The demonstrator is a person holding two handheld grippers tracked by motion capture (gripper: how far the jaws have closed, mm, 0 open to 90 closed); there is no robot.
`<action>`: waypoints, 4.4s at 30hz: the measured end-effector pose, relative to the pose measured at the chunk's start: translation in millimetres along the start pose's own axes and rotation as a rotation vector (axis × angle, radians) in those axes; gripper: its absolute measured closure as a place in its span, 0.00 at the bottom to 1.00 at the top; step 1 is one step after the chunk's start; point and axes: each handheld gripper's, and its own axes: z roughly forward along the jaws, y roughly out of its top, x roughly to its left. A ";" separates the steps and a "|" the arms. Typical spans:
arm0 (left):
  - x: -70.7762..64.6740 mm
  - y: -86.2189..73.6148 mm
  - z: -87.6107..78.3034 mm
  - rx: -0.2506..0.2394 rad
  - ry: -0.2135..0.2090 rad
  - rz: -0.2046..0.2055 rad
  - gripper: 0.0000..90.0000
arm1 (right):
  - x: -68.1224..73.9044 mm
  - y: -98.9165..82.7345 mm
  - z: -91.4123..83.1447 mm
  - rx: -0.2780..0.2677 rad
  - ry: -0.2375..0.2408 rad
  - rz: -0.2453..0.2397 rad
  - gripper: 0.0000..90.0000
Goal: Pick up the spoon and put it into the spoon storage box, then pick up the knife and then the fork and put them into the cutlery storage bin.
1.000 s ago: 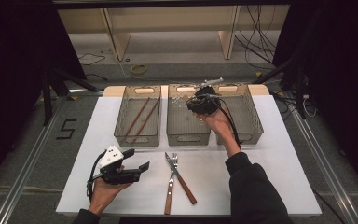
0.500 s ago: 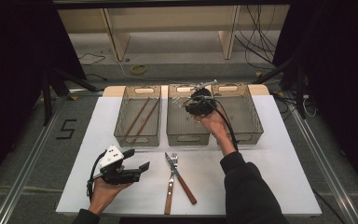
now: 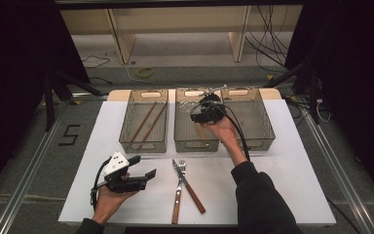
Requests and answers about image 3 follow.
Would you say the fork with wooden handle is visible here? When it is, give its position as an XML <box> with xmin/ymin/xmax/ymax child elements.
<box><xmin>170</xmin><ymin>159</ymin><xmax>187</xmax><ymax>225</ymax></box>

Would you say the looped white cable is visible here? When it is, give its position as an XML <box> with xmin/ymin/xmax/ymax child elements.
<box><xmin>316</xmin><ymin>97</ymin><xmax>333</xmax><ymax>124</ymax></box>

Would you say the white floor cable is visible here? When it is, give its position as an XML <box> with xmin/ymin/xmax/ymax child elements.
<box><xmin>120</xmin><ymin>59</ymin><xmax>206</xmax><ymax>90</ymax></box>

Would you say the black tripod stand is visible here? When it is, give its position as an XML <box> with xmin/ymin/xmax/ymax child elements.
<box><xmin>42</xmin><ymin>69</ymin><xmax>102</xmax><ymax>133</ymax></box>

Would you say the knife with wooden handle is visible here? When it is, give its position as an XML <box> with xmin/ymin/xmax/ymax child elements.
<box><xmin>171</xmin><ymin>158</ymin><xmax>206</xmax><ymax>215</ymax></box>

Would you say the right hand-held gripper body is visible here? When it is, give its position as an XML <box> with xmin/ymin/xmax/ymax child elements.
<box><xmin>189</xmin><ymin>85</ymin><xmax>229</xmax><ymax>125</ymax></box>

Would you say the clear grey plastic bin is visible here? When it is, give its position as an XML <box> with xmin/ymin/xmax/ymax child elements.
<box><xmin>173</xmin><ymin>87</ymin><xmax>221</xmax><ymax>153</ymax></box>
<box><xmin>118</xmin><ymin>89</ymin><xmax>169</xmax><ymax>154</ymax></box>
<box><xmin>219</xmin><ymin>87</ymin><xmax>277</xmax><ymax>152</ymax></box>

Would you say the brown wooden chopstick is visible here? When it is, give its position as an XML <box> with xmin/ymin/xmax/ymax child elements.
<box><xmin>138</xmin><ymin>102</ymin><xmax>168</xmax><ymax>149</ymax></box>
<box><xmin>131</xmin><ymin>101</ymin><xmax>158</xmax><ymax>143</ymax></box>

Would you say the black metal stand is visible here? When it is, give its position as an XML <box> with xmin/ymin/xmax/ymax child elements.
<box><xmin>262</xmin><ymin>58</ymin><xmax>323</xmax><ymax>125</ymax></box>

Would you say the thin black floor cable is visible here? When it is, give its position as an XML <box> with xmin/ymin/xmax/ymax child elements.
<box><xmin>81</xmin><ymin>55</ymin><xmax>111</xmax><ymax>70</ymax></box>

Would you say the person's left hand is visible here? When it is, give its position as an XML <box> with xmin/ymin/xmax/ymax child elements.
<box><xmin>93</xmin><ymin>172</ymin><xmax>140</xmax><ymax>226</ymax></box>

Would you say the person's right hand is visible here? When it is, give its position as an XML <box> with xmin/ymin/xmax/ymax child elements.
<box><xmin>204</xmin><ymin>116</ymin><xmax>242</xmax><ymax>151</ymax></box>

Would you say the yellow tape roll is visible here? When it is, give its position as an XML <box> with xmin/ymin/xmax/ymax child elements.
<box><xmin>135</xmin><ymin>66</ymin><xmax>155</xmax><ymax>79</ymax></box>

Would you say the light wooden desk frame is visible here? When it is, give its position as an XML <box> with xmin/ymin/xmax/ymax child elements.
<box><xmin>59</xmin><ymin>4</ymin><xmax>304</xmax><ymax>64</ymax></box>

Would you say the aluminium floor rail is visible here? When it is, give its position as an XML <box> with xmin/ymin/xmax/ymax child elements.
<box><xmin>300</xmin><ymin>103</ymin><xmax>374</xmax><ymax>234</ymax></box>
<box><xmin>0</xmin><ymin>93</ymin><xmax>110</xmax><ymax>234</ymax></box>

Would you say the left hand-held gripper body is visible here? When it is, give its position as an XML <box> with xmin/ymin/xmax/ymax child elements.
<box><xmin>102</xmin><ymin>151</ymin><xmax>149</xmax><ymax>195</ymax></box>

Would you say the bundle of black cables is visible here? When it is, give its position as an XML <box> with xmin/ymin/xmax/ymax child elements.
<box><xmin>244</xmin><ymin>4</ymin><xmax>294</xmax><ymax>74</ymax></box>

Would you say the dark curtain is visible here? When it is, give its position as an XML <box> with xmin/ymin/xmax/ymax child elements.
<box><xmin>285</xmin><ymin>0</ymin><xmax>374</xmax><ymax>211</ymax></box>
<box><xmin>0</xmin><ymin>0</ymin><xmax>91</xmax><ymax>204</ymax></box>

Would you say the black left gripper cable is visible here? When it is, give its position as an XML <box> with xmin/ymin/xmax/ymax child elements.
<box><xmin>90</xmin><ymin>157</ymin><xmax>111</xmax><ymax>211</ymax></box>

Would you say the white table sheet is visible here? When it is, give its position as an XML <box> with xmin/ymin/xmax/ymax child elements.
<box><xmin>57</xmin><ymin>98</ymin><xmax>337</xmax><ymax>227</ymax></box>

